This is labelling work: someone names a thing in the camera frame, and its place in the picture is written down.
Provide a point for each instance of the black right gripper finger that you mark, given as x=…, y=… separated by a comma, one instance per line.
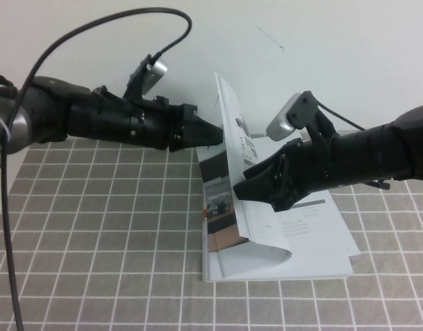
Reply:
x=266, y=163
x=256, y=191

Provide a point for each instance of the white zip tie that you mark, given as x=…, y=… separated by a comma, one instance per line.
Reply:
x=3, y=129

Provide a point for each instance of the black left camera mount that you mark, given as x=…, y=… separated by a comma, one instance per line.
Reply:
x=135, y=84

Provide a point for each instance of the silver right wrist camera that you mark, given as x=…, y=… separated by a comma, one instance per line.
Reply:
x=282, y=120

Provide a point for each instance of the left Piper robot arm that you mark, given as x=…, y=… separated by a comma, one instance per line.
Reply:
x=36, y=113

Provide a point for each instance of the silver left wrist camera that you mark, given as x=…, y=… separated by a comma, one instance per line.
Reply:
x=155, y=74

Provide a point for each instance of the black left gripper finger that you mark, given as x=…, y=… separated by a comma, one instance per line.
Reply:
x=206, y=125
x=197, y=141

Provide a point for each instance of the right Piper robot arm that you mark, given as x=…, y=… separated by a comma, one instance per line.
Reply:
x=387, y=151

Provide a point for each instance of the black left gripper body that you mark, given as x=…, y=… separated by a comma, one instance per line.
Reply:
x=129, y=120

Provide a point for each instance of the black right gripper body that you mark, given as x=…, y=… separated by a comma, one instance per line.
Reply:
x=311, y=172

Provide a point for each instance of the white AgileX brochure book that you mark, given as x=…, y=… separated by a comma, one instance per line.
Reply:
x=266, y=241

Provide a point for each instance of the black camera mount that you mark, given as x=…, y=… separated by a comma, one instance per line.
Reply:
x=315, y=117
x=135, y=84

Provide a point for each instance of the grey checked tablecloth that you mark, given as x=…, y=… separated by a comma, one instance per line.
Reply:
x=111, y=241

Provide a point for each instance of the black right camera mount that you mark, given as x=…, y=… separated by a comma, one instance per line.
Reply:
x=315, y=117

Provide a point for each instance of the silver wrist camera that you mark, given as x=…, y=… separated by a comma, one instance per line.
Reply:
x=155, y=74
x=282, y=120

